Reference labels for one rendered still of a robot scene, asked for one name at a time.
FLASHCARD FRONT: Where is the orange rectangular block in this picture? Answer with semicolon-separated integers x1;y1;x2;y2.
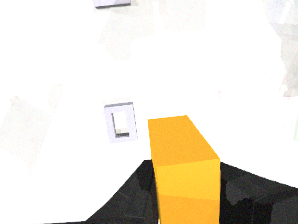
147;115;220;224

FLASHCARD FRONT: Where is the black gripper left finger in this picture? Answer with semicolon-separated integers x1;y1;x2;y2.
43;159;159;224

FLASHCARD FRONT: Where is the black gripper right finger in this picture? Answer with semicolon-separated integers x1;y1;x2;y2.
219;161;298;224

